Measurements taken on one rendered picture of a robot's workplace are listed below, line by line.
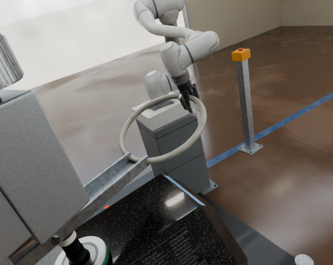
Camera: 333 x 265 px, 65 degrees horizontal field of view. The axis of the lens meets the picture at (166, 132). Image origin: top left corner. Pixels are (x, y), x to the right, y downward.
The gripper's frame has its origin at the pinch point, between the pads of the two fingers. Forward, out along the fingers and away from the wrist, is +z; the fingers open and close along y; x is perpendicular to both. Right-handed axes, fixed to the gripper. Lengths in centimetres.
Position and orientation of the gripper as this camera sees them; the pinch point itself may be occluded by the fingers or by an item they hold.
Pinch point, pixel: (194, 109)
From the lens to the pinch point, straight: 149.6
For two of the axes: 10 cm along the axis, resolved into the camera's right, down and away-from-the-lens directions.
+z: 3.8, 6.7, 6.4
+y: -6.5, 6.8, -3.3
